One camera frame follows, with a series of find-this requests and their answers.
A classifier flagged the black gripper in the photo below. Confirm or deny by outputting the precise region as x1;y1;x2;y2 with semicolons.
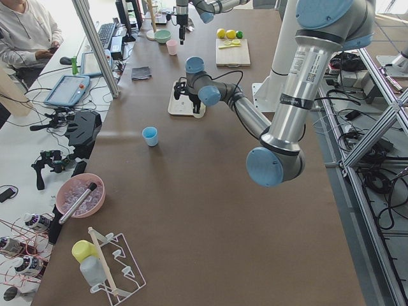
168;0;189;44
173;76;201;113

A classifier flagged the cream white plastic cup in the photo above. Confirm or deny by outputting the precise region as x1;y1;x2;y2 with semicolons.
193;105;206;119

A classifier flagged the pink plastic cup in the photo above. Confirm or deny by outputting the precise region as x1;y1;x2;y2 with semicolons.
166;40;179;55

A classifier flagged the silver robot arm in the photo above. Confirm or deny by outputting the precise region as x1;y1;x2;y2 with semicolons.
184;1;375;187
170;0;249;45

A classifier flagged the cream rabbit serving tray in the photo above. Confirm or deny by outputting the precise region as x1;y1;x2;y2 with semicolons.
168;88;206;117

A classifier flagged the green plastic bowl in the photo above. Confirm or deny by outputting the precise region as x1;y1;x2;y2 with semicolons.
154;29;171;44

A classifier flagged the wooden cup rack stand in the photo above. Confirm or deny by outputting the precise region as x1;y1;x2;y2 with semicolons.
146;0;157;41

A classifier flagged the whole yellow lemon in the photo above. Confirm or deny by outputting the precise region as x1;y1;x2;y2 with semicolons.
225;29;236;40
216;28;226;39

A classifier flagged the yellow plastic knife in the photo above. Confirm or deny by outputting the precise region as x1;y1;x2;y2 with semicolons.
218;45;241;50

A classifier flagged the blue plastic cup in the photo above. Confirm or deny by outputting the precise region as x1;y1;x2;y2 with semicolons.
142;126;158;147

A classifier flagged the black monitor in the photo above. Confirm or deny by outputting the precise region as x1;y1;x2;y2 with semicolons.
115;0;143;43

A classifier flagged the grey folded cloth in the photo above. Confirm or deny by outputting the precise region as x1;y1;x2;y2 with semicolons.
131;66;151;80

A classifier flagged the green lime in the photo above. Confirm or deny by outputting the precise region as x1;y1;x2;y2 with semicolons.
235;31;244;39

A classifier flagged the wooden cutting board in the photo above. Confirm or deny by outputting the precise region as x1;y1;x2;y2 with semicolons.
215;38;251;67

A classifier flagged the blue teach pendant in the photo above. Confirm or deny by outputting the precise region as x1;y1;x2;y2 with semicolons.
80;49;113;78
44;75;90;106

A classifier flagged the metal muddler black tip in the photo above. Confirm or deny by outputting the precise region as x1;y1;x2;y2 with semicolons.
58;182;97;225

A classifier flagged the pink bowl with ice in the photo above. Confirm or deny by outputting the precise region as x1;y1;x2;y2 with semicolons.
55;173;106;219

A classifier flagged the seated person white shirt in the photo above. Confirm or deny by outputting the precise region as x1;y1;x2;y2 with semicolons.
1;1;63;87

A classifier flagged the yellow upturned cup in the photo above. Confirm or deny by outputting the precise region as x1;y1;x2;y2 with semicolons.
71;240;98;263

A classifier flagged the grey upturned cup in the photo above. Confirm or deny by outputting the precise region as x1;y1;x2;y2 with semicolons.
80;256;107;287

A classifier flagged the white wire cup rack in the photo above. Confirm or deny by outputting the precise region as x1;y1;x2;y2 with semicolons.
88;227;147;305

